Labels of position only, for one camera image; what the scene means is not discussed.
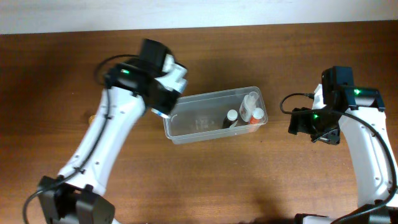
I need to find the orange tube white cap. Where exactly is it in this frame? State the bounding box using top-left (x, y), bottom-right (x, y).
top-left (249, 108), bottom-right (265, 124)

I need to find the small jar gold lid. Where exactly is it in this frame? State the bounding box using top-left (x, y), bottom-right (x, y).
top-left (88, 115), bottom-right (96, 125)

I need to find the black bottle white cap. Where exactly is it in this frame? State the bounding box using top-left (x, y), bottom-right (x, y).
top-left (222, 110), bottom-right (238, 129)

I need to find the white Panadol box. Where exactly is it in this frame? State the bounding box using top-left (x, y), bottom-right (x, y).
top-left (151, 108), bottom-right (170, 119)

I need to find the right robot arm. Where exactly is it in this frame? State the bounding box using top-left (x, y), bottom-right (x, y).
top-left (288, 66), bottom-right (397, 223)

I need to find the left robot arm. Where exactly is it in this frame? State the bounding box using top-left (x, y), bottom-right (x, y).
top-left (33, 39), bottom-right (187, 223)

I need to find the clear plastic container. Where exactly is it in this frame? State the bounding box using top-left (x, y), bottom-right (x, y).
top-left (164, 86), bottom-right (268, 144)

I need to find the right black cable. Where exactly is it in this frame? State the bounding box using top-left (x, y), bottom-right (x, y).
top-left (279, 91), bottom-right (398, 224)

